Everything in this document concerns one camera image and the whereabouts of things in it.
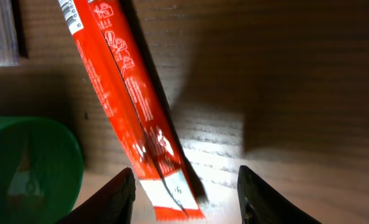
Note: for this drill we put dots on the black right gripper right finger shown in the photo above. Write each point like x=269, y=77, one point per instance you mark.
x=260, y=203

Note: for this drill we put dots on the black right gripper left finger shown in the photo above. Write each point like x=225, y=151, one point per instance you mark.
x=112, y=204

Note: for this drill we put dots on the green lid jar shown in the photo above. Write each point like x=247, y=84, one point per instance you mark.
x=41, y=170

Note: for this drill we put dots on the red snack wrapper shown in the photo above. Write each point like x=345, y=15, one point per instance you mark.
x=122, y=82

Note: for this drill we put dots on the light green wipes packet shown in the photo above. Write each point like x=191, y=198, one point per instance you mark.
x=9, y=51

